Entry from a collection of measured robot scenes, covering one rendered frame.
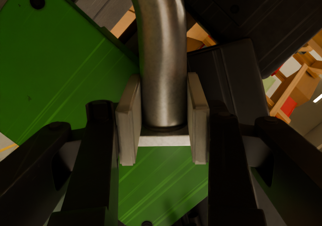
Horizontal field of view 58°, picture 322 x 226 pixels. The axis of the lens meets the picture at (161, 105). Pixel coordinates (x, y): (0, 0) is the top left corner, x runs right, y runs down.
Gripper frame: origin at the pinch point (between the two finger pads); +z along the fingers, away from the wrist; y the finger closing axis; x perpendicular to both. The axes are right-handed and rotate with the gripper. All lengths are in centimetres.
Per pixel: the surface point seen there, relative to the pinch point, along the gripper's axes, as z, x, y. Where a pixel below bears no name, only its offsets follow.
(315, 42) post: 74, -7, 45
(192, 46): 333, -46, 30
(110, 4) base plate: 62, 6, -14
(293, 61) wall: 833, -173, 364
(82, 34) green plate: 4.4, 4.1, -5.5
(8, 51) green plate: 4.5, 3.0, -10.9
